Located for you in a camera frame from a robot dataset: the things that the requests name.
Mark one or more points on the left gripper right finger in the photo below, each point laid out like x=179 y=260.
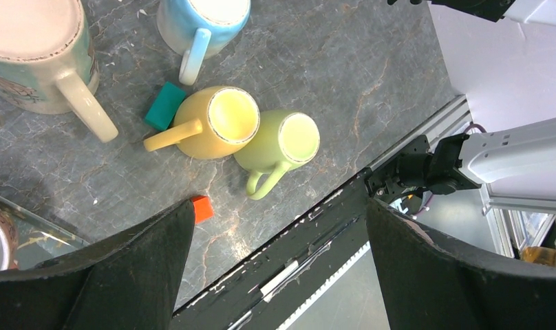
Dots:
x=431 y=280

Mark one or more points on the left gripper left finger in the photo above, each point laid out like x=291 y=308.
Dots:
x=129 y=280

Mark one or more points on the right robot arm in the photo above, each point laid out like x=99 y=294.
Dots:
x=502 y=56

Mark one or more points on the yellow mug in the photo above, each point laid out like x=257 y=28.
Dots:
x=211 y=123

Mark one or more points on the light green mug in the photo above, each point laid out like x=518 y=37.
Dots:
x=286 y=140

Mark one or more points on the tall seashell cream mug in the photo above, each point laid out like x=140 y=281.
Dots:
x=48 y=63

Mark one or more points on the blue white mug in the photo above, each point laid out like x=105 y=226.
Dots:
x=198 y=30

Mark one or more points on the floral green tray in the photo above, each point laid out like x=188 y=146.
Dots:
x=39 y=239

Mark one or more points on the red cube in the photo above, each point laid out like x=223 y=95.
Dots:
x=203 y=209

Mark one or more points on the drink bottle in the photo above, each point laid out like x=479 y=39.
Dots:
x=539 y=255

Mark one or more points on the teal block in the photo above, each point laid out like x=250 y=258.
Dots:
x=164 y=108

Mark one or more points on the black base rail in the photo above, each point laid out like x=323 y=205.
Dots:
x=269 y=285

